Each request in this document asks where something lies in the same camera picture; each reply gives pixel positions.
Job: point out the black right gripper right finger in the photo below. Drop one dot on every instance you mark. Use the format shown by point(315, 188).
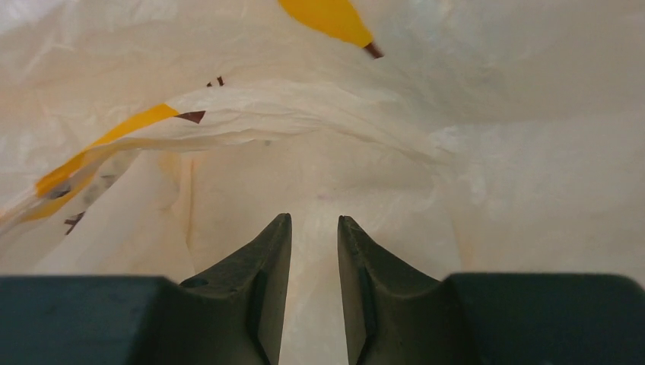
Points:
point(395, 314)

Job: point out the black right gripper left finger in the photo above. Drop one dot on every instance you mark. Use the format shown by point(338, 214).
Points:
point(230, 313)

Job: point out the translucent orange plastic bag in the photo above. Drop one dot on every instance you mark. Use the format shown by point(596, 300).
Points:
point(157, 137)

